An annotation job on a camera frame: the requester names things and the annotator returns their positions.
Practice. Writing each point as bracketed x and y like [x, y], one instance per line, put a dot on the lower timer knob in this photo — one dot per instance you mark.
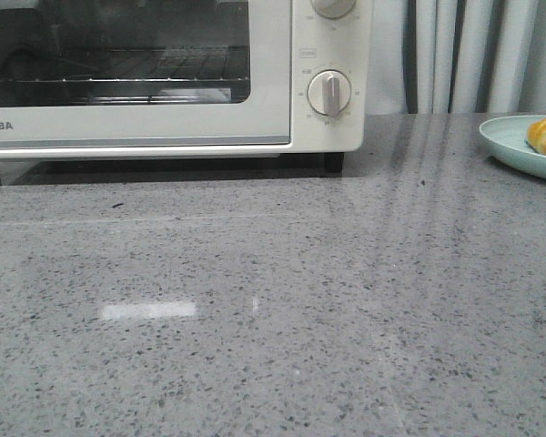
[329, 93]

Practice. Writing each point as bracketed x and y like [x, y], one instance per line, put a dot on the oven glass door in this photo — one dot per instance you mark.
[181, 117]

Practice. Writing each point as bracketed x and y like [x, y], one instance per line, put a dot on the grey curtain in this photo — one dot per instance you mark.
[435, 57]

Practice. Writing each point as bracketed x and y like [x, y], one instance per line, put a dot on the white toaster oven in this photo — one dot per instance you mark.
[317, 44]

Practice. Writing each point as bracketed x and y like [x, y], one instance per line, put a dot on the teal plate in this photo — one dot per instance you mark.
[505, 138]

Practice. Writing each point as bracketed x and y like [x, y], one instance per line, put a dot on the oven wire rack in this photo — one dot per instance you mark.
[79, 75]

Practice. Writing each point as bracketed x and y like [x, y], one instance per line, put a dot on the upper temperature knob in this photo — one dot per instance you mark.
[333, 9]

